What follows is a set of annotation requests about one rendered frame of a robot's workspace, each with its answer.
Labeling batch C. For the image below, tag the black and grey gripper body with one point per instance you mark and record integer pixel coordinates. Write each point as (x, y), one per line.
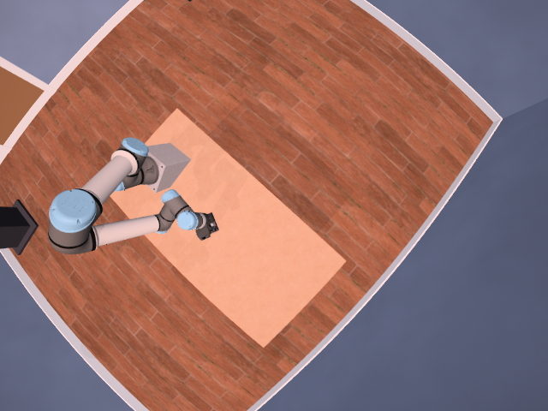
(204, 232)

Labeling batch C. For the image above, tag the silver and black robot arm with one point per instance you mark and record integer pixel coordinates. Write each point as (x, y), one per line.
(72, 212)

